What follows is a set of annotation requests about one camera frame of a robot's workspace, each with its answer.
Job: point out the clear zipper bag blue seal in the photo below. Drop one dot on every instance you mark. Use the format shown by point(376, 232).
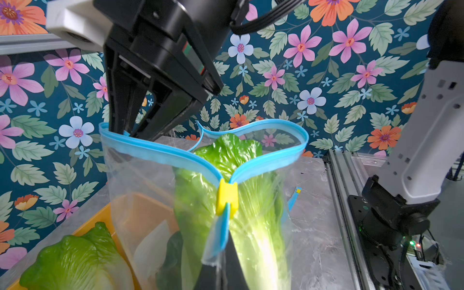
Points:
point(145, 167)

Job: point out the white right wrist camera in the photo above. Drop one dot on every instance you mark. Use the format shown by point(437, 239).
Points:
point(79, 23)

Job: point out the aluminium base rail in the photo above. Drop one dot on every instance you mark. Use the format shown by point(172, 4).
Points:
point(348, 217)

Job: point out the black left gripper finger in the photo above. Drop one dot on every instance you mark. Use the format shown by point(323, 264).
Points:
point(228, 275)

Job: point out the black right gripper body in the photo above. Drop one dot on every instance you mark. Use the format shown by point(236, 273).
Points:
point(174, 42)

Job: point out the aluminium frame post right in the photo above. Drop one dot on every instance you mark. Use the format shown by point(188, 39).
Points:
point(18, 44)

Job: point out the spare clear zipper bag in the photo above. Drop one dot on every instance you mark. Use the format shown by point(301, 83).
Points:
point(293, 197)

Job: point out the green cabbage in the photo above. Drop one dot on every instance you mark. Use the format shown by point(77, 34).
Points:
point(195, 198)
point(257, 232)
point(88, 262)

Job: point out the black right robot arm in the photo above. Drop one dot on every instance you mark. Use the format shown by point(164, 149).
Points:
point(439, 117)

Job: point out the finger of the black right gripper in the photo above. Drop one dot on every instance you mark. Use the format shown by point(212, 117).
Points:
point(127, 86)
point(172, 107)

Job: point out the yellow plastic tray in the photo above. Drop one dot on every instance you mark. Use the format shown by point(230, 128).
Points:
point(154, 243)

